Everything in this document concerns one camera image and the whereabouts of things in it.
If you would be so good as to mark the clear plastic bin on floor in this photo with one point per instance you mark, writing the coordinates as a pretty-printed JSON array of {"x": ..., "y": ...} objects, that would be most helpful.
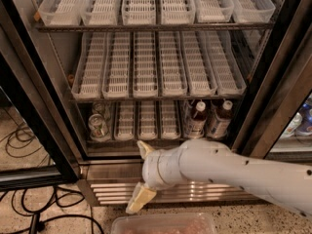
[{"x": 164, "y": 224}]

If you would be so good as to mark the white can right fridge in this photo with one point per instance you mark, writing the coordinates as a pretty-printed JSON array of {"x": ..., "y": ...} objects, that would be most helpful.
[{"x": 291, "y": 127}]

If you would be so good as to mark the tray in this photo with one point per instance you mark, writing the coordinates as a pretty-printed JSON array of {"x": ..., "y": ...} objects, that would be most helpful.
[
  {"x": 169, "y": 120},
  {"x": 145, "y": 84},
  {"x": 147, "y": 121},
  {"x": 124, "y": 121},
  {"x": 89, "y": 70},
  {"x": 171, "y": 64},
  {"x": 227, "y": 74},
  {"x": 247, "y": 11},
  {"x": 117, "y": 67},
  {"x": 177, "y": 11},
  {"x": 60, "y": 12},
  {"x": 100, "y": 12},
  {"x": 214, "y": 10},
  {"x": 201, "y": 80},
  {"x": 138, "y": 12}
]

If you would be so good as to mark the brown tea bottle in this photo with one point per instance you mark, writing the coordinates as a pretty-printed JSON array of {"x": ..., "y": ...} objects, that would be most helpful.
[
  {"x": 196, "y": 120},
  {"x": 220, "y": 120}
]

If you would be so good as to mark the black open fridge door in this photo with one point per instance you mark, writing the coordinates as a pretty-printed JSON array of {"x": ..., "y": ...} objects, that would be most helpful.
[{"x": 33, "y": 75}]

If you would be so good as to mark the top wire shelf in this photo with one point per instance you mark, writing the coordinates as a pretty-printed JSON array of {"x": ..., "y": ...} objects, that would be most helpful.
[{"x": 156, "y": 27}]

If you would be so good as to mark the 7up can behind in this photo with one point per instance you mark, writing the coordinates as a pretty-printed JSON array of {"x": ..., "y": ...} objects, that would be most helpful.
[{"x": 102, "y": 108}]

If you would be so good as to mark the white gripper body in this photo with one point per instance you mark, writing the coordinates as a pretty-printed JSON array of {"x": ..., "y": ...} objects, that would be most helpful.
[{"x": 150, "y": 170}]

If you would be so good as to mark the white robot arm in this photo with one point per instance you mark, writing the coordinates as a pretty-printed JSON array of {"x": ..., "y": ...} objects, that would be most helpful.
[{"x": 286, "y": 185}]

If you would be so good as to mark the blue pepsi can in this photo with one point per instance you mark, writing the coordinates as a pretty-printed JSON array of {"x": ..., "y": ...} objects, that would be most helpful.
[{"x": 305, "y": 127}]

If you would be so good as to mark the wire shelf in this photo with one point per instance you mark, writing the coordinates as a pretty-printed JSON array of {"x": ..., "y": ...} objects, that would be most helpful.
[
  {"x": 156, "y": 27},
  {"x": 89, "y": 100}
]

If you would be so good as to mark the middle wire shelf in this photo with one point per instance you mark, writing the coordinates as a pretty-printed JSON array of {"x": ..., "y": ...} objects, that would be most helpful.
[{"x": 89, "y": 100}]

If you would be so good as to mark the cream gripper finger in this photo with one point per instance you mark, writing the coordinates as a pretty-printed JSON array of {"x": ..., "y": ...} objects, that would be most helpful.
[
  {"x": 141, "y": 196},
  {"x": 144, "y": 149}
]

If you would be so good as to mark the right brown tea bottle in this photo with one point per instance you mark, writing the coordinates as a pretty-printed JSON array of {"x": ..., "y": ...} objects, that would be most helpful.
[{"x": 220, "y": 120}]

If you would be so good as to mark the steel fridge bottom grille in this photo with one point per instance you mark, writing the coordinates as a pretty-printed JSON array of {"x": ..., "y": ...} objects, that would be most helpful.
[{"x": 112, "y": 182}]

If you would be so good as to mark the left brown tea bottle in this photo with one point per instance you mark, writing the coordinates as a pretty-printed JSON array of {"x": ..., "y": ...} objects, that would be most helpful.
[{"x": 196, "y": 120}]

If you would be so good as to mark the right glass fridge door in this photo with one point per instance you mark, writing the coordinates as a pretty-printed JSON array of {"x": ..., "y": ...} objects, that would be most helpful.
[{"x": 281, "y": 83}]

